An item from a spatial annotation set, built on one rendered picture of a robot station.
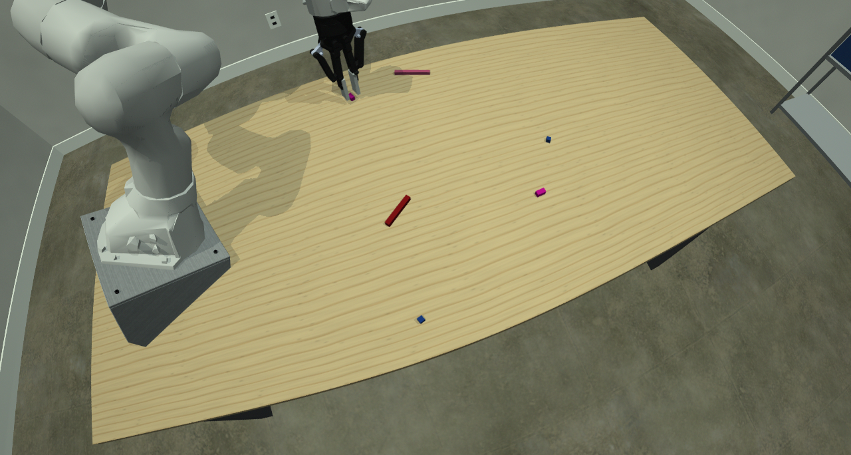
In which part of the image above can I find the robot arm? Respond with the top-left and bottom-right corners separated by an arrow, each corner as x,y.
10,0 -> 221,270

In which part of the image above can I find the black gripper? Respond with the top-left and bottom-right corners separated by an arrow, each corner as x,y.
310,12 -> 367,101

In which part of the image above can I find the dark red rod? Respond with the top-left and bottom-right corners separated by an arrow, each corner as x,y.
385,195 -> 411,227

